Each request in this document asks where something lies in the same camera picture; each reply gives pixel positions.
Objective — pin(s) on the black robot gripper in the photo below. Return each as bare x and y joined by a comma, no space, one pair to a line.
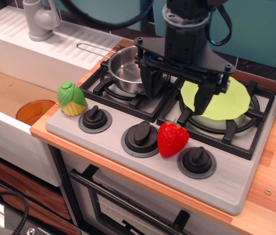
183,52

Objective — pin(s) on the red plastic strawberry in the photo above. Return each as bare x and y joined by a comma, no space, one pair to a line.
171,139

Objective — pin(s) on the steel saucepan with wire handle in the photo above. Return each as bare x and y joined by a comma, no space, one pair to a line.
126,73

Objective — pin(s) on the green yellow plastic corncob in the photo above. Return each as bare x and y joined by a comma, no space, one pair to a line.
71,99

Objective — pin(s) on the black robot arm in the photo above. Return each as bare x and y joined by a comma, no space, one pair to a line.
194,11

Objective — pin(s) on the light green plastic plate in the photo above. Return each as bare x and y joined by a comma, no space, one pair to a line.
230,105

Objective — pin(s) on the black middle stove knob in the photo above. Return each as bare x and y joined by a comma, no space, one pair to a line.
140,140

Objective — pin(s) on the black stove knob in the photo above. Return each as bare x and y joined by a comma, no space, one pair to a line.
95,120
140,140
197,163

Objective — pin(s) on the black right stove knob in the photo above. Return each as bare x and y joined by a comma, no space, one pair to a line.
197,163

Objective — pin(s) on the black left stove knob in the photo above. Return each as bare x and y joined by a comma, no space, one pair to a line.
95,120

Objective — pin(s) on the grey toy stove top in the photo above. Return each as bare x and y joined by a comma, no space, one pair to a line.
226,189

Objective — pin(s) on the black right burner grate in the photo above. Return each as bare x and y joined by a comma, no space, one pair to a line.
240,136

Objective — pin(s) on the black burner grate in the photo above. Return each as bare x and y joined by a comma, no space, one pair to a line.
240,136
101,88

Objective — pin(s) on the black left burner grate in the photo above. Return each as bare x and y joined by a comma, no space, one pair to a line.
101,88

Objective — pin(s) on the teal cabinet left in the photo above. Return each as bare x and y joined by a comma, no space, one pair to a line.
108,14

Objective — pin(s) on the toy oven door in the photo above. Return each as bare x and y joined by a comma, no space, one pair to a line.
119,221

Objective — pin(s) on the grey toy faucet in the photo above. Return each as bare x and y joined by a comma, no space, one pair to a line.
41,22

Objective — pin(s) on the orange sink drain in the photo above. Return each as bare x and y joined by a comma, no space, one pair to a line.
33,111

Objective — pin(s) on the wooden drawer front lower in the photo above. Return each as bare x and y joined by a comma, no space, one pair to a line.
54,223

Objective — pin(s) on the wooden drawer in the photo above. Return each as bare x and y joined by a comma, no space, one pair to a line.
54,223
31,186

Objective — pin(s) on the wooden drawer front upper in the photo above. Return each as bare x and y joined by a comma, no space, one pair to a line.
31,186

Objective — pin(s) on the black oven door handle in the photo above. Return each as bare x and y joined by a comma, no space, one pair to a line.
176,228

